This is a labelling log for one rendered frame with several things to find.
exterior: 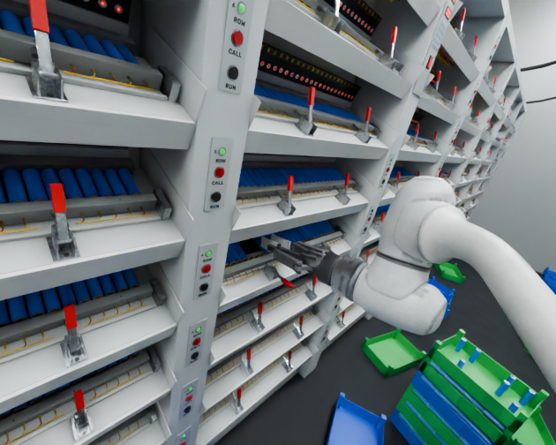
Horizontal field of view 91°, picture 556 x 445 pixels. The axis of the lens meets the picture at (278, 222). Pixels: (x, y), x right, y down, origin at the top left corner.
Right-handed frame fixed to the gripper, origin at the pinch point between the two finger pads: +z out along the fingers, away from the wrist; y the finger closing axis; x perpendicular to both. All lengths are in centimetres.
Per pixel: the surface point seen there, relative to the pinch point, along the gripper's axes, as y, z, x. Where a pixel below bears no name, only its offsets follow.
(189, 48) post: 30.4, -7.1, -38.3
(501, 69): -180, -15, -83
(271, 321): -2.4, 0.1, 26.8
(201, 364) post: 23.4, -1.5, 25.0
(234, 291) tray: 15.6, -2.4, 7.9
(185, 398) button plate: 26.8, -0.3, 34.1
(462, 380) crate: -52, -49, 47
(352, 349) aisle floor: -77, 0, 82
